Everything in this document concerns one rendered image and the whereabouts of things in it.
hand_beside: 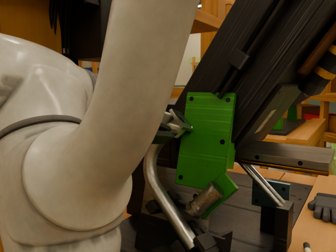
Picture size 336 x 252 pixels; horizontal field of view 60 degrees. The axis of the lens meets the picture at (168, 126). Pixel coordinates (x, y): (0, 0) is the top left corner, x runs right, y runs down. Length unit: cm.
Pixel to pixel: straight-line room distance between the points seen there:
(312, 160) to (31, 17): 67
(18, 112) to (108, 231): 15
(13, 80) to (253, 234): 69
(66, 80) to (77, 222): 17
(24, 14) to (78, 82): 36
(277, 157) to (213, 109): 18
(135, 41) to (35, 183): 14
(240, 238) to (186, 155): 28
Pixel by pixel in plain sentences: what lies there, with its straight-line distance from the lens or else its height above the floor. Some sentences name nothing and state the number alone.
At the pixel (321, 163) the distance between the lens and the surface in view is 69.
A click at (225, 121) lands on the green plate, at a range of 62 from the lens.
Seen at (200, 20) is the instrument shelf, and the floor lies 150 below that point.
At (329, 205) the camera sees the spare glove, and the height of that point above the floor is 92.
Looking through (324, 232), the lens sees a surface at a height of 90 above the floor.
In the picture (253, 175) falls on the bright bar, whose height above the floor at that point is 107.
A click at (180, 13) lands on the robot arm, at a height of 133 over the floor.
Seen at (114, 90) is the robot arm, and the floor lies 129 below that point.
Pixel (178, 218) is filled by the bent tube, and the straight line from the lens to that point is 63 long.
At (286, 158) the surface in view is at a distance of 70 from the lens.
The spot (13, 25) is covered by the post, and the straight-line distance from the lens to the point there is 69.
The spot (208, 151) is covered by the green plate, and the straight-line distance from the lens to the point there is 63.
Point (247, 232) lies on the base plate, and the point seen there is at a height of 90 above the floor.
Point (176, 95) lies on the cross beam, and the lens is 130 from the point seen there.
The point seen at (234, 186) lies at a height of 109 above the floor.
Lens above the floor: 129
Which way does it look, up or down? 8 degrees down
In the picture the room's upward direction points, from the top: straight up
